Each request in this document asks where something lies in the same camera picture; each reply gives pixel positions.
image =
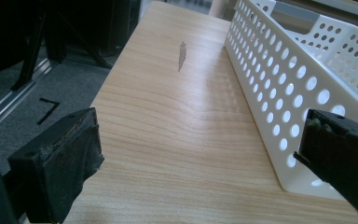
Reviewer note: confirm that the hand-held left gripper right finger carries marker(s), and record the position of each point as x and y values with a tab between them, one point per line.
338	152

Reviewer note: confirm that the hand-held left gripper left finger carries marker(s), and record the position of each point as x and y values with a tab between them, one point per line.
59	165

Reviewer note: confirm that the black tripod stand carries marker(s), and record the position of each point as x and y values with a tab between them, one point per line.
48	40

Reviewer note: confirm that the white perforated plastic basket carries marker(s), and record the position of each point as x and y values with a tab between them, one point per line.
279	77

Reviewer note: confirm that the metal floor rail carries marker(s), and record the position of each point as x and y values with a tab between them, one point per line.
11	96

